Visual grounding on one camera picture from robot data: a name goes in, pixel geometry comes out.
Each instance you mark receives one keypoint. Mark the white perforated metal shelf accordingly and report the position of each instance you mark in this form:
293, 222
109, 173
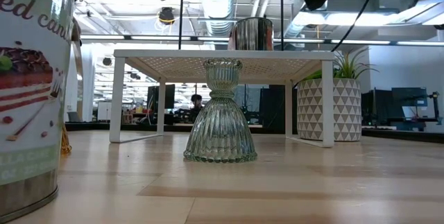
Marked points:
222, 54

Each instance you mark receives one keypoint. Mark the smooth grey ceiling duct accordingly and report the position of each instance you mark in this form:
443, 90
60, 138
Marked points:
298, 19

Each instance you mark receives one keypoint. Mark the silver spiral ventilation duct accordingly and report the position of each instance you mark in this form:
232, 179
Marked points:
218, 2

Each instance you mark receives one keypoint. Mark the white cabinet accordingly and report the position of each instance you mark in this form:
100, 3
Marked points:
104, 111

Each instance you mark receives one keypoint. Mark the black monitor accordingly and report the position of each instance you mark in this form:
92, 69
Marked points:
170, 95

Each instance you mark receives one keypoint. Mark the tin candle with orange label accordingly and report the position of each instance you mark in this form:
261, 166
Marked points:
251, 35

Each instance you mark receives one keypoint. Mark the clear ribbed glass candle holder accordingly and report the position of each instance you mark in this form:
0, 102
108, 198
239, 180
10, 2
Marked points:
220, 130

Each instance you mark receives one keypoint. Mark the black round wall speaker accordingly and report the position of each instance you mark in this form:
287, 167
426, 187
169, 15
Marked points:
107, 61

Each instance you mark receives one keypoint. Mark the grey office chair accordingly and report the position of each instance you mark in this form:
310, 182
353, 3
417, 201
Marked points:
74, 117

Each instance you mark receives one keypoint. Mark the person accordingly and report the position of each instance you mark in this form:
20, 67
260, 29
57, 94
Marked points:
196, 107

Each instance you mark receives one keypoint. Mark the tin candle with cake label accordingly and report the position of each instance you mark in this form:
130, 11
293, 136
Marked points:
31, 113

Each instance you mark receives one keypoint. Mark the succulent in triangle-patterned pot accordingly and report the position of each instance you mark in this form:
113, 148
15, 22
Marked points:
343, 113

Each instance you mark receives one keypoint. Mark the black cabinet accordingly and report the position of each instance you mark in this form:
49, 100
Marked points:
274, 106

